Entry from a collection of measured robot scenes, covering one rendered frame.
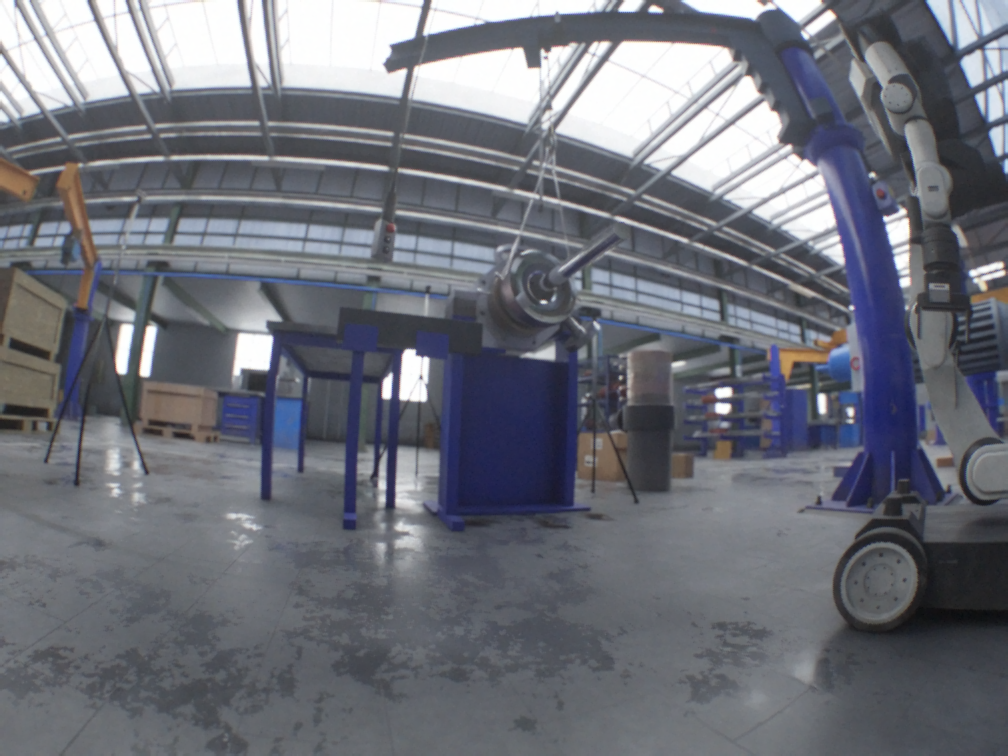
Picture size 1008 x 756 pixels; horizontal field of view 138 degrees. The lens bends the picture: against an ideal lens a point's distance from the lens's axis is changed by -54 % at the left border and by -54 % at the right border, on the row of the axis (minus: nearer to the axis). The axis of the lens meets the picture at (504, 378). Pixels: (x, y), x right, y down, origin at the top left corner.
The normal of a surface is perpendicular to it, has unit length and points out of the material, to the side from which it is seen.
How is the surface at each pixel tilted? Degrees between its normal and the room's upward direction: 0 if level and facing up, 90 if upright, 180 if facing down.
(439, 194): 90
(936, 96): 90
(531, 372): 90
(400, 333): 90
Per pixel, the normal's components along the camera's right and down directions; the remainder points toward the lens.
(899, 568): -0.85, -0.11
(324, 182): 0.33, -0.12
